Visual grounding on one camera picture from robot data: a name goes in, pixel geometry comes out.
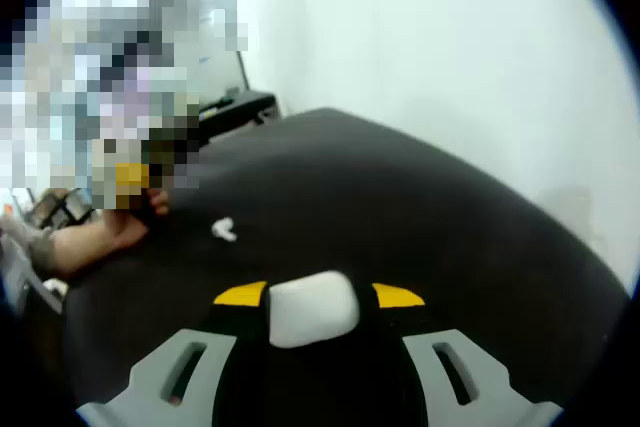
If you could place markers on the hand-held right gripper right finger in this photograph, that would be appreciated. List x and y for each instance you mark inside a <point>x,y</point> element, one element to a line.
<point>490,387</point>

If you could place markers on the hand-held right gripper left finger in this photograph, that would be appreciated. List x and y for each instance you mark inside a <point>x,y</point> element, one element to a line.
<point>150,387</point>

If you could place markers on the person in dark shirt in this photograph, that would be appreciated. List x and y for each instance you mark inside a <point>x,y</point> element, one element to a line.
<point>40,247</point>

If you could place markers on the person's left hand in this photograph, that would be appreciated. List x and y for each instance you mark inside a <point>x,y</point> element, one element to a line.
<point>125,229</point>

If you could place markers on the white rounded charging case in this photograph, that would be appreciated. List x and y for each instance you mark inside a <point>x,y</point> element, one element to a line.
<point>312,309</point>

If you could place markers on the black side table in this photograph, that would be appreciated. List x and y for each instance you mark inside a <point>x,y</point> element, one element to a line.
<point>235,109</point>

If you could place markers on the white stemmed earphone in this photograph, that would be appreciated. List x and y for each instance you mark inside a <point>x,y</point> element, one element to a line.
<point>224,229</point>

